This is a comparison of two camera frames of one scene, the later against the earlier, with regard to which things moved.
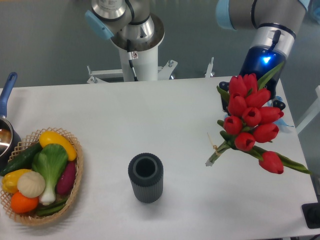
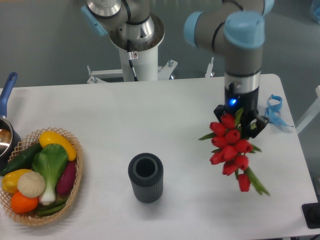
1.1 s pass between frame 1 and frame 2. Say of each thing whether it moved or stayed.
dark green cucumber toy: stayed
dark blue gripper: moved
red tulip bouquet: moved
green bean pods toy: stayed
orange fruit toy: stayed
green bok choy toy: stayed
